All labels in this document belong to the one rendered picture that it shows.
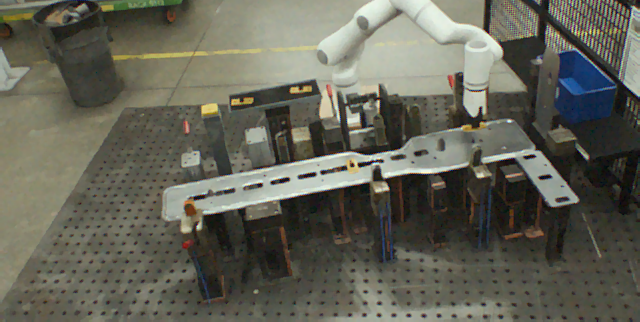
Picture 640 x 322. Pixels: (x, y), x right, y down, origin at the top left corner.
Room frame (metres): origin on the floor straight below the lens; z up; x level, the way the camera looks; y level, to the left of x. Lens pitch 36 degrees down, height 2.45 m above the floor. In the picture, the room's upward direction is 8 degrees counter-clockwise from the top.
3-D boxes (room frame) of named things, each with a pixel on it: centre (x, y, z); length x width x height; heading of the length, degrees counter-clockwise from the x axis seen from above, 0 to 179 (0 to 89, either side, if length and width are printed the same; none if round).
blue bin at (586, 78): (2.01, -1.00, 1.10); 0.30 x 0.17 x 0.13; 4
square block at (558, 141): (1.76, -0.86, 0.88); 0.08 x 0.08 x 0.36; 5
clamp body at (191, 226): (1.59, 0.46, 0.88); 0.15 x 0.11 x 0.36; 5
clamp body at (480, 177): (1.66, -0.54, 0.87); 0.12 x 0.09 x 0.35; 5
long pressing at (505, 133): (1.82, -0.09, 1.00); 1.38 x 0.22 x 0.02; 95
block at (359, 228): (1.84, -0.11, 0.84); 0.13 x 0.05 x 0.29; 5
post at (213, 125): (2.11, 0.41, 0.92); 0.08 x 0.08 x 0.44; 5
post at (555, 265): (1.50, -0.76, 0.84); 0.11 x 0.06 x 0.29; 5
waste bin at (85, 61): (4.45, 1.69, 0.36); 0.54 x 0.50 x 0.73; 169
